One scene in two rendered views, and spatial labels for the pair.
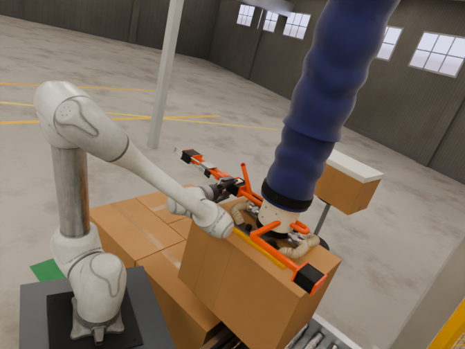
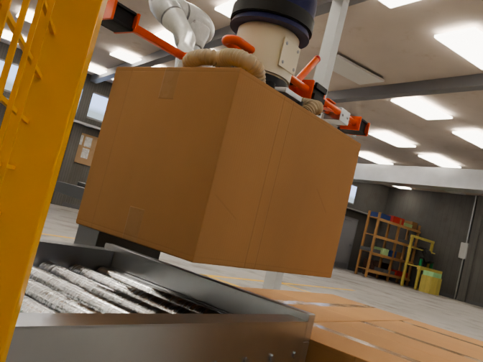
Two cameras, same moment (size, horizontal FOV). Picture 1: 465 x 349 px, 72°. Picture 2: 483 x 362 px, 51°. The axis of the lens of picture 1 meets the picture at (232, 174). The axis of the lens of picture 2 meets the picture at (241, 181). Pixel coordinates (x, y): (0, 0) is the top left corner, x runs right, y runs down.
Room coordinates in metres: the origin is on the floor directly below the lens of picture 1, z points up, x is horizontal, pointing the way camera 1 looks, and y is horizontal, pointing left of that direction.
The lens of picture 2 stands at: (1.38, -1.59, 0.76)
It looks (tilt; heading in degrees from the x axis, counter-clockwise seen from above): 5 degrees up; 93
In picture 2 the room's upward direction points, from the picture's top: 14 degrees clockwise
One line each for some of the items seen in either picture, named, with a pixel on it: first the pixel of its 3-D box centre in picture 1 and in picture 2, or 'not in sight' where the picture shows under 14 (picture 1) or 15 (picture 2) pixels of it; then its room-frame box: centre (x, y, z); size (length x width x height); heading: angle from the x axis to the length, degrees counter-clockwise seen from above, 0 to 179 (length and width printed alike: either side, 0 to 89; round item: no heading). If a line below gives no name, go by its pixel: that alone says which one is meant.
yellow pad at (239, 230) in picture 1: (259, 238); not in sight; (1.20, -0.19, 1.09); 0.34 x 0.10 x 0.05; 55
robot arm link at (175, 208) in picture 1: (187, 202); not in sight; (1.14, 0.15, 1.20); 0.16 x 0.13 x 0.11; 146
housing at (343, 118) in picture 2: (207, 168); (336, 115); (1.54, 0.13, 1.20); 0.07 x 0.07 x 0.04; 55
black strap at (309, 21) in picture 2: (286, 191); (271, 21); (1.27, -0.25, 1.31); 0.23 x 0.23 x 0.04
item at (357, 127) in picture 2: (192, 156); (355, 126); (1.62, 0.24, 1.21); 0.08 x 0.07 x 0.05; 55
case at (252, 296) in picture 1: (254, 269); (231, 179); (1.27, -0.23, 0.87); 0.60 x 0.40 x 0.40; 55
